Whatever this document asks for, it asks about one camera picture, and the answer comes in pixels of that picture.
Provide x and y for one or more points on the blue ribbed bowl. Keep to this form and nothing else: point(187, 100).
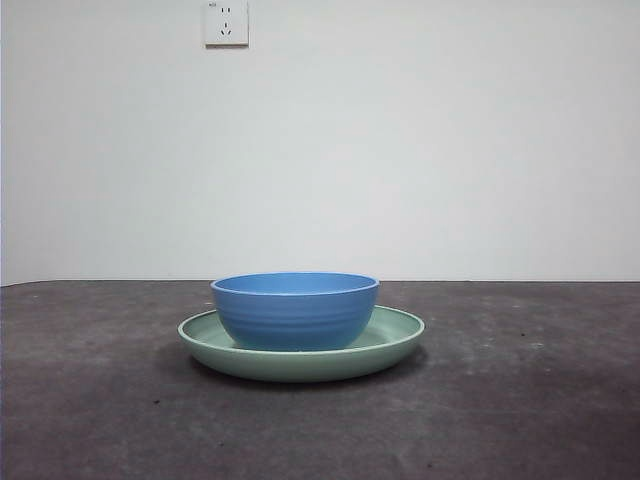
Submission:
point(295, 320)

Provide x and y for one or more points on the green shallow plate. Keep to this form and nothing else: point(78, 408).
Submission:
point(300, 367)

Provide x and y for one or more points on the white wall power socket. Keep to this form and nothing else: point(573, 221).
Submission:
point(226, 25)

